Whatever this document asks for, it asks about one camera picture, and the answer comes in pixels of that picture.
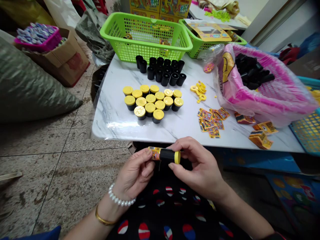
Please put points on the red object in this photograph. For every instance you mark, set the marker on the red object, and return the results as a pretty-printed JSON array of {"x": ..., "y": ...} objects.
[{"x": 290, "y": 55}]

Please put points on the black bag of canisters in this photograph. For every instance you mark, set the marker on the black bag of canisters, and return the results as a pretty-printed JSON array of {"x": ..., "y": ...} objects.
[{"x": 98, "y": 82}]

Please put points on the pile of loose black canisters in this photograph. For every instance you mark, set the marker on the pile of loose black canisters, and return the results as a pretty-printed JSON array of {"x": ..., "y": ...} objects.
[{"x": 252, "y": 72}]

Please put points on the dark striped label bundle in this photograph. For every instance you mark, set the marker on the dark striped label bundle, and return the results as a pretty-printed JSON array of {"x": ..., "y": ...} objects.
[{"x": 243, "y": 118}]

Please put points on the pile of yellow plastic rings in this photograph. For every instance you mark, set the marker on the pile of yellow plastic rings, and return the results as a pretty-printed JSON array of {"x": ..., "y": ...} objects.
[{"x": 198, "y": 90}]

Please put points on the stack of yellow cartons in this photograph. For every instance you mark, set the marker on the stack of yellow cartons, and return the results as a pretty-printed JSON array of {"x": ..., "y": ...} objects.
[{"x": 160, "y": 8}]

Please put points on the blue plastic basket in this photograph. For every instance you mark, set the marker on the blue plastic basket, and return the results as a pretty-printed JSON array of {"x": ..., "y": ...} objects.
[{"x": 307, "y": 125}]

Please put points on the small yellow label packet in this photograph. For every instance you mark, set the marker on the small yellow label packet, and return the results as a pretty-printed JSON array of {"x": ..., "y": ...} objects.
[{"x": 165, "y": 42}]

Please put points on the person's right hand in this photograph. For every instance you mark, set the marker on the person's right hand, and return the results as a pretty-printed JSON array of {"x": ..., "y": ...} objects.
[{"x": 202, "y": 172}]

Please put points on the person's left hand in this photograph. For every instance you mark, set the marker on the person's left hand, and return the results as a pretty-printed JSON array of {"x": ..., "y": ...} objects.
[{"x": 132, "y": 172}]

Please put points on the large green plastic basket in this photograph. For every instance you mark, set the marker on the large green plastic basket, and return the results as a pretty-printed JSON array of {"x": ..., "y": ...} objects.
[{"x": 147, "y": 47}]

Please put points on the crumpled green woven bag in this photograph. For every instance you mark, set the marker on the crumpled green woven bag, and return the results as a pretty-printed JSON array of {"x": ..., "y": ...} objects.
[{"x": 95, "y": 32}]

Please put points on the brown cardboard box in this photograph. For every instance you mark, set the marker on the brown cardboard box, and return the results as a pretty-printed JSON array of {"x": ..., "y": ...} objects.
[{"x": 67, "y": 62}]

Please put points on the magenta basket of purple tubes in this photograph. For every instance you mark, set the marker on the magenta basket of purple tubes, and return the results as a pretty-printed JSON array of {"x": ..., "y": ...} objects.
[{"x": 37, "y": 35}]

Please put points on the labelled black canister yellow cap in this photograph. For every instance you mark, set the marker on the labelled black canister yellow cap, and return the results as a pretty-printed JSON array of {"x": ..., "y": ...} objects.
[{"x": 165, "y": 154}]

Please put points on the pink basket in plastic bag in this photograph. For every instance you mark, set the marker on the pink basket in plastic bag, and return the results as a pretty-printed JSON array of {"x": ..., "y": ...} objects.
[{"x": 275, "y": 100}]

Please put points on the group of open black canisters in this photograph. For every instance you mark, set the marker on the group of open black canisters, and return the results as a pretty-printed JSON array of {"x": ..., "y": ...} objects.
[{"x": 162, "y": 70}]

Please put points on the flat orange label bundle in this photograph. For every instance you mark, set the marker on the flat orange label bundle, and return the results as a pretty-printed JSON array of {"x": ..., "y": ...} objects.
[{"x": 266, "y": 127}]

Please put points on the stack of folded orange labels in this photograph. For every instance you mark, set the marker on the stack of folded orange labels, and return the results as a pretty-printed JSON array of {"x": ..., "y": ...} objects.
[{"x": 261, "y": 140}]

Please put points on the pile of orange sticker labels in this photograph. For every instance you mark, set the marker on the pile of orange sticker labels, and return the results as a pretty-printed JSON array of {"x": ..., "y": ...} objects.
[{"x": 212, "y": 121}]

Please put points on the small green plastic basket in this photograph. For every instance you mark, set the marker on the small green plastic basket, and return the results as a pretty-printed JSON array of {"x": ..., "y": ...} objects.
[{"x": 200, "y": 47}]

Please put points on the blue colourful printed box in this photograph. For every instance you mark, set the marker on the blue colourful printed box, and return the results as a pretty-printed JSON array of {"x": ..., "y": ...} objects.
[{"x": 297, "y": 197}]

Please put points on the yellow cardboard display card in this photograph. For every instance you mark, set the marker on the yellow cardboard display card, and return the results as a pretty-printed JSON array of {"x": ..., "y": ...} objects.
[{"x": 211, "y": 31}]

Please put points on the white table with green clips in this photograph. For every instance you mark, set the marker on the white table with green clips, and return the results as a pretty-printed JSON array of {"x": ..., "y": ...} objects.
[{"x": 220, "y": 12}]

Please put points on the large grey-green woven sack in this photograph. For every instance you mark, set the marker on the large grey-green woven sack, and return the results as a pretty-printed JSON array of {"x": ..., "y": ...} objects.
[{"x": 27, "y": 90}]

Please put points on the wooden stick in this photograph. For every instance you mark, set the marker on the wooden stick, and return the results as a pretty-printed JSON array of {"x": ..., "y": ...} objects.
[{"x": 10, "y": 175}]

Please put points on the group of yellow-capped black canisters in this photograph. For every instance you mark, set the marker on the group of yellow-capped black canisters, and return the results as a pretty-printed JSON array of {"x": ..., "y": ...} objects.
[{"x": 151, "y": 102}]

